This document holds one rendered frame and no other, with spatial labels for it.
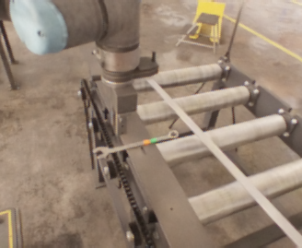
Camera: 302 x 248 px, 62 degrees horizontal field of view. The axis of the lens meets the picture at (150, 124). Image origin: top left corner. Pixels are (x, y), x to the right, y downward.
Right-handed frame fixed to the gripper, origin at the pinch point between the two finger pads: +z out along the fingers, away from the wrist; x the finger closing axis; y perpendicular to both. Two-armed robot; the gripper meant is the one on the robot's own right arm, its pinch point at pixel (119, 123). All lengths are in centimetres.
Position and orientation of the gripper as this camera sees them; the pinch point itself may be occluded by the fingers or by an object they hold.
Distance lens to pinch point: 66.4
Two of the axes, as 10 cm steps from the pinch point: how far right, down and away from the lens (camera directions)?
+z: -0.7, 7.5, 6.5
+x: 3.8, 6.3, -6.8
